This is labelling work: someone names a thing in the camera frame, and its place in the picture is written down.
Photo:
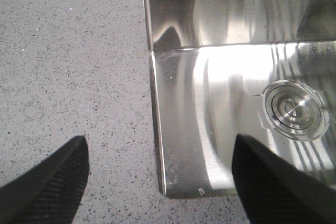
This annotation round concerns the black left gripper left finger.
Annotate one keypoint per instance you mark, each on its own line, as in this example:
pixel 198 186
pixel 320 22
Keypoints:
pixel 50 192

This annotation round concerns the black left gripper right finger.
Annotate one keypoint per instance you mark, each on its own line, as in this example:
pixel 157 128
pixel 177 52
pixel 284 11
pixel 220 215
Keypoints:
pixel 273 191

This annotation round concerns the stainless steel sink basin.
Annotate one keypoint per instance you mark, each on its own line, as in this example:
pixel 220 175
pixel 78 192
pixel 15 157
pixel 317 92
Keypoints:
pixel 210 61

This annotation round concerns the round steel sink drain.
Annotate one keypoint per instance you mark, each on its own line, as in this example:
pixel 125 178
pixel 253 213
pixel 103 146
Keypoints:
pixel 295 110

